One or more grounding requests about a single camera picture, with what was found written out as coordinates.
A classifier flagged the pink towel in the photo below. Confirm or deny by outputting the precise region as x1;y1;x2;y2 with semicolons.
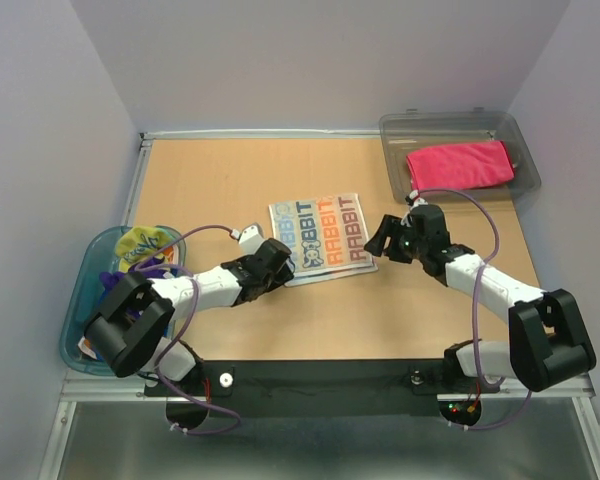
406;141;515;190

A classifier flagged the patterned light blue towel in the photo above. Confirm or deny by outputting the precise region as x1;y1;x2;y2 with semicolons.
268;193;377;287

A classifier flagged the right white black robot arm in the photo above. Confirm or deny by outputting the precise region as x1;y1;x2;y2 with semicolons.
364;204;597;392

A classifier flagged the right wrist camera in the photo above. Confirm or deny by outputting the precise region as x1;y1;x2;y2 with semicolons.
405;190;428;212

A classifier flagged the yellow patterned towel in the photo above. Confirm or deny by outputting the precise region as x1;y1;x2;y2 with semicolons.
114;226;174;272

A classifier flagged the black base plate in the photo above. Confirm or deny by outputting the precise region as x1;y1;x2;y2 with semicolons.
144;350;490;435

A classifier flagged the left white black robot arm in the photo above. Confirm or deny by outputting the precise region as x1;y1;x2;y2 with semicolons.
84;238;293;394

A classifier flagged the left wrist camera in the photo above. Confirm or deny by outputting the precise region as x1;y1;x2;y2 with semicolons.
229;223;265;255

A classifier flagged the teal plastic laundry bin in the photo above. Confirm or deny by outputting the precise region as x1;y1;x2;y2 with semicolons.
59;225;187;377

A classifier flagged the purple towel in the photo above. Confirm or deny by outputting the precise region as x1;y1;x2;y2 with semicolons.
99;256;177;300

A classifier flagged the aluminium front rail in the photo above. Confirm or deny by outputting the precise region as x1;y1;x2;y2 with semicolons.
61;359;594;402

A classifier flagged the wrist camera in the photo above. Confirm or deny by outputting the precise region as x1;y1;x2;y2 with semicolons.
405;190;428;212
229;223;265;255

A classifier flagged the clear grey plastic bin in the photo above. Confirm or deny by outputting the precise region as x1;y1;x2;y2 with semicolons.
379;109;541;203

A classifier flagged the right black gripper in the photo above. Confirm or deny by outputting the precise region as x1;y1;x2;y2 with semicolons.
361;214;427;263

